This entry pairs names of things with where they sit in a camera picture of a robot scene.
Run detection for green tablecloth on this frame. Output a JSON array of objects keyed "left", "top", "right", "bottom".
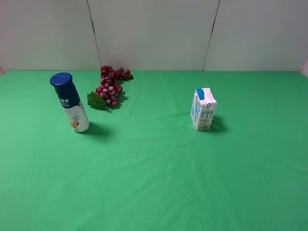
[{"left": 0, "top": 71, "right": 308, "bottom": 231}]

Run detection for red grape bunch with leaf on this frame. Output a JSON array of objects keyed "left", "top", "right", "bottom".
[{"left": 87, "top": 65, "right": 134, "bottom": 110}]

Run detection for white blue milk carton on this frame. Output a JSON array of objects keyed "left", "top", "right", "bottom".
[{"left": 190, "top": 88, "right": 217, "bottom": 131}]

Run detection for blue white yogurt bottle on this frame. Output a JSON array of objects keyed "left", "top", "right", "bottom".
[{"left": 50, "top": 72, "right": 90, "bottom": 133}]

